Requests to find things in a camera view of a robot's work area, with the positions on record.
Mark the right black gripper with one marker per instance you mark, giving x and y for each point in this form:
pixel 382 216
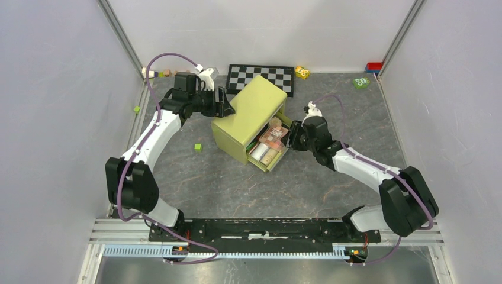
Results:
pixel 296 128

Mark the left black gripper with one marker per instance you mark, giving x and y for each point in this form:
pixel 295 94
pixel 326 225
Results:
pixel 221 109

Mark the eyeshadow palette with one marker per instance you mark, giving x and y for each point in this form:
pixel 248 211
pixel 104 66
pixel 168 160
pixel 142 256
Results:
pixel 273 136

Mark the beige foundation bottle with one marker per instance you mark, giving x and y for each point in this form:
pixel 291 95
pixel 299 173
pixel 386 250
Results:
pixel 269 156

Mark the green makeup organizer box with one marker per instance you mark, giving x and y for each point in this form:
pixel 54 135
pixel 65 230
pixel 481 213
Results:
pixel 255 105

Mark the white bottle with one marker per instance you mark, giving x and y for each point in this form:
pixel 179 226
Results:
pixel 259 151

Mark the round powder jar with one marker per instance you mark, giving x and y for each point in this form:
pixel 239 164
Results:
pixel 275 122

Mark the green tube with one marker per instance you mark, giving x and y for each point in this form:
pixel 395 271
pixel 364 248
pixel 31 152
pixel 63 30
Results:
pixel 249 147

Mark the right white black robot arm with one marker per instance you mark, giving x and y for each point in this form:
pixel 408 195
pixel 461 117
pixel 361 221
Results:
pixel 406 202

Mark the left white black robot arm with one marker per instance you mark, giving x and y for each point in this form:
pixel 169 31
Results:
pixel 130 181

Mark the small green cube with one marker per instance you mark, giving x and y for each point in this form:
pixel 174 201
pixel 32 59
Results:
pixel 198 147

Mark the yellow toy block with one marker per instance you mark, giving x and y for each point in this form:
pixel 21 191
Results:
pixel 302 72

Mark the white toy piece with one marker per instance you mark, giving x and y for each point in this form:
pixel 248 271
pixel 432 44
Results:
pixel 147 74

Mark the green number block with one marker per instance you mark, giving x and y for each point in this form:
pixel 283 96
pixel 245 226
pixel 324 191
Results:
pixel 360 83

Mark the red blue blocks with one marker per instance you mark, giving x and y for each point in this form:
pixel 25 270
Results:
pixel 373 67

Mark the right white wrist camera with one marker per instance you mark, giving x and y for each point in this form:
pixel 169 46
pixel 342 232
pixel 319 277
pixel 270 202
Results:
pixel 311 111

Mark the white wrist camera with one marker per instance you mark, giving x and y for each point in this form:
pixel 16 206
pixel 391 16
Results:
pixel 207 75
pixel 311 111

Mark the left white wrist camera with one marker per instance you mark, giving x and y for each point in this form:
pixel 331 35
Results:
pixel 207 75

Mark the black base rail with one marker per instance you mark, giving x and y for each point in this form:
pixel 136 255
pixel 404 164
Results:
pixel 265 237

